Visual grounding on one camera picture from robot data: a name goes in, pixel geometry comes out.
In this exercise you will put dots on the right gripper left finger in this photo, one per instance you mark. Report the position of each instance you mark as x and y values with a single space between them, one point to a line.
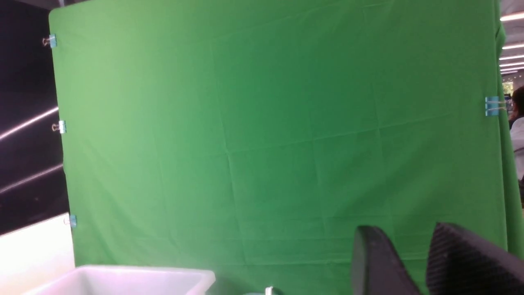
376 267

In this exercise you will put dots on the person in background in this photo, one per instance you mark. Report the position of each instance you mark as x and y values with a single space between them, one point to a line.
516 124

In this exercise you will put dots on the large white plastic tub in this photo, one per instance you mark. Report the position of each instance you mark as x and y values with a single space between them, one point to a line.
128 280

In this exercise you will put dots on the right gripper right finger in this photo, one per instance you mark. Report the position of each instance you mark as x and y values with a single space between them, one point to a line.
461 262

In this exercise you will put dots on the green backdrop cloth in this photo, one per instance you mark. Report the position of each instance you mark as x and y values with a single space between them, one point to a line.
252 137

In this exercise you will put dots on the blue binder clip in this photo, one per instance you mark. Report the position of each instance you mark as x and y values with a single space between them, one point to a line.
70 220
60 127
50 41

